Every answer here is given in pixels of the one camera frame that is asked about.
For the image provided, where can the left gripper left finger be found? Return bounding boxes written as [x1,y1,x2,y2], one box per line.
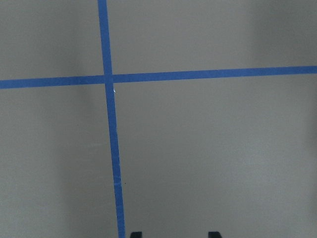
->
[130,232,142,238]

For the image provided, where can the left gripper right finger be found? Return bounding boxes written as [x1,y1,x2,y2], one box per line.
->
[208,231,221,238]

